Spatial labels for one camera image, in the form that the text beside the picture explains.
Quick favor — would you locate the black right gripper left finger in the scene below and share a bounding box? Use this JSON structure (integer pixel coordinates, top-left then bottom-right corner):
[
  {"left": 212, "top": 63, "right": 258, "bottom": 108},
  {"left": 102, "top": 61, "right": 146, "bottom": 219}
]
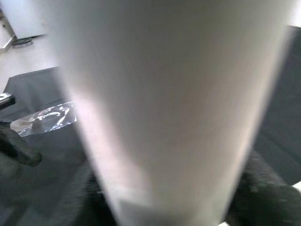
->
[{"left": 63, "top": 161, "right": 118, "bottom": 226}]

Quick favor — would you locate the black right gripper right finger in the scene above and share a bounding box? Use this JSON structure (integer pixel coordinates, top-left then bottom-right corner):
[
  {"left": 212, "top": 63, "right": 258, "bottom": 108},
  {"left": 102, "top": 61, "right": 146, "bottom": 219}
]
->
[{"left": 222, "top": 152, "right": 301, "bottom": 226}]

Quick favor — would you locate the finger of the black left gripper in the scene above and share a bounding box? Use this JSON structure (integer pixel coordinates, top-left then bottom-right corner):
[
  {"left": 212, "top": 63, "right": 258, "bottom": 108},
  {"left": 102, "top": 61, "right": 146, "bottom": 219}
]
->
[{"left": 0, "top": 122, "right": 43, "bottom": 168}]

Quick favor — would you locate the white threaded plastic table leg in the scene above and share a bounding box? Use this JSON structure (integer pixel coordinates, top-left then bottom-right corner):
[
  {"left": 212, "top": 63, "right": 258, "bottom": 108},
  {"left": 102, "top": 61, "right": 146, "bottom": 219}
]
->
[{"left": 46, "top": 0, "right": 293, "bottom": 226}]

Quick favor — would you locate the clear plastic bag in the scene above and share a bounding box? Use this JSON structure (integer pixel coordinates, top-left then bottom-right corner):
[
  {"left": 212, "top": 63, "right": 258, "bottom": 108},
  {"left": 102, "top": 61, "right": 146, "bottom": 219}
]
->
[{"left": 10, "top": 101, "right": 77, "bottom": 137}]

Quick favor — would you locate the black tablecloth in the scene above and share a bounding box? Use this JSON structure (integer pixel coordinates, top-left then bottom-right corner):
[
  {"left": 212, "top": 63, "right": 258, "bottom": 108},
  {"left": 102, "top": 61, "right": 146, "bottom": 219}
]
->
[{"left": 0, "top": 24, "right": 301, "bottom": 226}]

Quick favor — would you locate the small black floor object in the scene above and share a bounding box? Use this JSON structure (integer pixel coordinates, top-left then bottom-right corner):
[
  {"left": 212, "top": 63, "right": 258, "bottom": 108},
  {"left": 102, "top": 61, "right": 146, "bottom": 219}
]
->
[{"left": 11, "top": 37, "right": 33, "bottom": 47}]

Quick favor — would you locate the white refrigerator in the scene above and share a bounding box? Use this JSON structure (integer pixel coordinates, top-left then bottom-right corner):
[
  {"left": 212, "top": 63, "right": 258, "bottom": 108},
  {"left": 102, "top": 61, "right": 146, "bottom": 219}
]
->
[{"left": 3, "top": 0, "right": 49, "bottom": 40}]

